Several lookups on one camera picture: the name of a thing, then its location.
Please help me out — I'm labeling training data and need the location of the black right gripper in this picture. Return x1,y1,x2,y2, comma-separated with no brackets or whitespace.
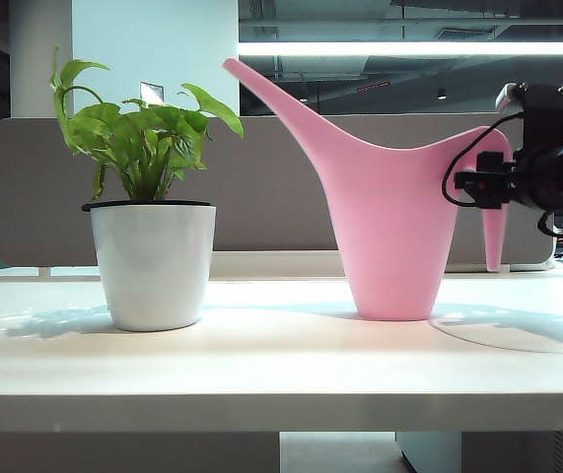
455,142,563,214

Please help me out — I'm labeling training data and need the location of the pink plastic watering can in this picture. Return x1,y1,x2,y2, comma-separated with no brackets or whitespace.
222,57,513,322

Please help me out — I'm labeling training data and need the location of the white plant pot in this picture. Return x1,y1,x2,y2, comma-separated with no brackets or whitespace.
81,200,218,332

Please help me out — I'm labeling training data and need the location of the green leafy plant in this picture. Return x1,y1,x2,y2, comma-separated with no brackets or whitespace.
49,47,246,204

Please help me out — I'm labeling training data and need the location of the white flat desk device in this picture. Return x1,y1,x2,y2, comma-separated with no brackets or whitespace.
446,255,556,273

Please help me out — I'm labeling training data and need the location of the grey desk partition panel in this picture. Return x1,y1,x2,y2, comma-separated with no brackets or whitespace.
0,115,556,267

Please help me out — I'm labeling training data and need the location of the small sign on pillar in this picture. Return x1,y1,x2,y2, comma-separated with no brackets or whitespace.
139,81,165,104

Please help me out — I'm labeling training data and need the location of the black camera cable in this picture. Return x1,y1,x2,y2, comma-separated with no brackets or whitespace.
440,111,527,208

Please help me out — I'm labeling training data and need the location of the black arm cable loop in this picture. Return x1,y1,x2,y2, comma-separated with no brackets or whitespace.
535,210,559,237

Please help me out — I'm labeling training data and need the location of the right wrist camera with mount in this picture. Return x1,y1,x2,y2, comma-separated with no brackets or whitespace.
495,82,563,149

